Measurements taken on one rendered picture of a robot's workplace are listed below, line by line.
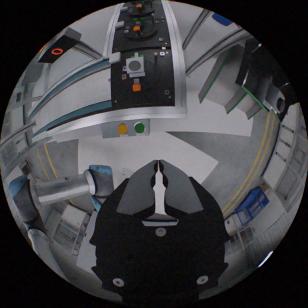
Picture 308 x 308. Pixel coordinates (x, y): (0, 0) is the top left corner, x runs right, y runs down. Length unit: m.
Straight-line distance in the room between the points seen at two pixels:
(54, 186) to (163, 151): 0.53
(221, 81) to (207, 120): 0.27
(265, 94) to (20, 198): 0.66
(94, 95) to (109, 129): 0.20
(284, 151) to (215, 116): 3.60
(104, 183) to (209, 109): 0.61
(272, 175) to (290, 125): 1.77
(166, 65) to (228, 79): 0.22
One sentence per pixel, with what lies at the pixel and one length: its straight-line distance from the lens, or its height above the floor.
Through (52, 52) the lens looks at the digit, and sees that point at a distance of 0.35.
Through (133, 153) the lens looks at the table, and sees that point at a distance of 0.56.
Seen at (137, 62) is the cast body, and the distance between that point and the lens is 0.27.
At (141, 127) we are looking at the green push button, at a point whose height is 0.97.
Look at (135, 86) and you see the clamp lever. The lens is 0.28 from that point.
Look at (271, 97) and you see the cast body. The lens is 0.25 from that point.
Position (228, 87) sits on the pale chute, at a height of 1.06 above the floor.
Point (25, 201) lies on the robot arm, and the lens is 0.41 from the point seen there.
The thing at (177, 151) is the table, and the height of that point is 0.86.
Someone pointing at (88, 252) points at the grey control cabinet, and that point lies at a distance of 3.21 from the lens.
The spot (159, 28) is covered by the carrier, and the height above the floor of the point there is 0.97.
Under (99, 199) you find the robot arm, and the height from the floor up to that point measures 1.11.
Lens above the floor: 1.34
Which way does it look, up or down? 62 degrees down
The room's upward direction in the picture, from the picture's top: 178 degrees counter-clockwise
